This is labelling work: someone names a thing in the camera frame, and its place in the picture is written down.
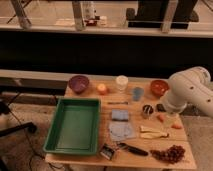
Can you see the thin dark pen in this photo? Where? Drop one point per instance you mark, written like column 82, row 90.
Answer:
column 117, row 103

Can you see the blue plastic cup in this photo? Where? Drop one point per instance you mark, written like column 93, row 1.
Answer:
column 137, row 93

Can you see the wooden table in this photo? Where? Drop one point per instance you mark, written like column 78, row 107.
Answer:
column 123, row 158

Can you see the orange bowl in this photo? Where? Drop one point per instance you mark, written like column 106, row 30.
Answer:
column 158, row 87

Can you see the orange fruit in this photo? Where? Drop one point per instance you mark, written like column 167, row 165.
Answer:
column 102, row 89

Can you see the black rectangular remote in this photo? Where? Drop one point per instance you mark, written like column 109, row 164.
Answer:
column 160, row 108

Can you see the yellow banana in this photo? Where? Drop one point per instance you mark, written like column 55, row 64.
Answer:
column 152, row 133

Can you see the small black box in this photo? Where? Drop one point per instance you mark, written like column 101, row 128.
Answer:
column 107, row 152

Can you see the purple bowl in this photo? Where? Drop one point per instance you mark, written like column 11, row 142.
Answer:
column 78, row 83

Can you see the small metal can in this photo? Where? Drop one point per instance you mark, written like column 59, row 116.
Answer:
column 147, row 111

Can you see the white plastic cup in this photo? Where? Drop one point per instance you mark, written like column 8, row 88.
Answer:
column 121, row 83

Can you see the orange carrot piece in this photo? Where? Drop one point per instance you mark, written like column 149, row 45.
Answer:
column 176, row 126

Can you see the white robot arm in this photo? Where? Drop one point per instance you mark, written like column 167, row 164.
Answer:
column 189, row 86

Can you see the bunch of red grapes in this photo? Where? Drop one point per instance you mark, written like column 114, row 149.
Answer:
column 172, row 155

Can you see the blue sponge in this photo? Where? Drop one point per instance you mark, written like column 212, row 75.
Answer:
column 120, row 115

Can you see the small orange carrot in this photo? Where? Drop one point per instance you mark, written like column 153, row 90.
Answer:
column 161, row 117

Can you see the light blue cloth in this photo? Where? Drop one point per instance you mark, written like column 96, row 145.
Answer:
column 120, row 131

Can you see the black handled tool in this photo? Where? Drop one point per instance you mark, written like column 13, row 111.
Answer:
column 132, row 149

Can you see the green plastic tray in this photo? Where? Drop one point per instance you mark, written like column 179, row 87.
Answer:
column 74, row 128

